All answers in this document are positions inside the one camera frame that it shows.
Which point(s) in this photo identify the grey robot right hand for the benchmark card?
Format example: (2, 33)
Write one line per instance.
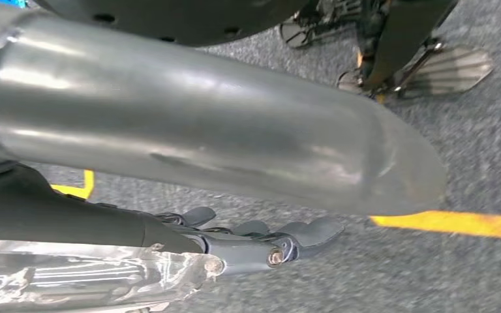
(190, 108)

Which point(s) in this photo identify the black robot torso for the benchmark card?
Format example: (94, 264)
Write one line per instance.
(168, 17)

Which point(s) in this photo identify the clear plastic film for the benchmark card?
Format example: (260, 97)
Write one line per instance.
(82, 276)

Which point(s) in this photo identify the yellow floor tape square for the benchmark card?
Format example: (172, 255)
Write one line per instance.
(449, 224)

